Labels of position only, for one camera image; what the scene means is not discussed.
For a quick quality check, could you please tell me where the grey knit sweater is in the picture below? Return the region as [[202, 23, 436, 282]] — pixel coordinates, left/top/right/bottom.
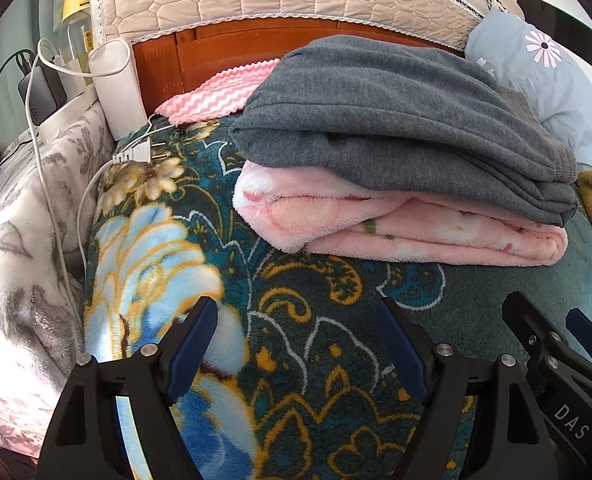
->
[[230, 36, 578, 226]]

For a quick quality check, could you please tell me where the white cylindrical container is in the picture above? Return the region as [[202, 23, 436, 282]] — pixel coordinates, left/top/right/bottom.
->
[[89, 39, 147, 141]]

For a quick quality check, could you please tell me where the grey floral white blanket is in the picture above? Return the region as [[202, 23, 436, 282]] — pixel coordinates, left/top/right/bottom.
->
[[0, 103, 115, 457]]

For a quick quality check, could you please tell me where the pink fleece folded garment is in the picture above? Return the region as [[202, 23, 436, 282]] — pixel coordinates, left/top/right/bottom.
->
[[233, 162, 568, 266]]

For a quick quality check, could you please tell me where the light blue flower pillow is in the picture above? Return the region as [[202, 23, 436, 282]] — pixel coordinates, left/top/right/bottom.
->
[[465, 11, 592, 169]]

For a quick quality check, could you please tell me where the teal floral bed blanket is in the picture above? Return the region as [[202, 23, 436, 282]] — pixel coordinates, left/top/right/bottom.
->
[[84, 119, 592, 479]]

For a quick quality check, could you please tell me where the red-brown wooden headboard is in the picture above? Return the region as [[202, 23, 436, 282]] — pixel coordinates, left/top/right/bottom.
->
[[133, 18, 439, 114]]

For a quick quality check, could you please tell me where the white charger cable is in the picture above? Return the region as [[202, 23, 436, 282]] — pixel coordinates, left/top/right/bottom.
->
[[24, 37, 182, 351]]

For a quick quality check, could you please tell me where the black power bank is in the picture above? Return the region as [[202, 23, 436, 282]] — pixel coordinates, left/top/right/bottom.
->
[[18, 63, 67, 126]]

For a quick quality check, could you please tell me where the pink white zigzag cloth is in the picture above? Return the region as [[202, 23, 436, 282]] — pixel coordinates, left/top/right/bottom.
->
[[155, 58, 279, 126]]

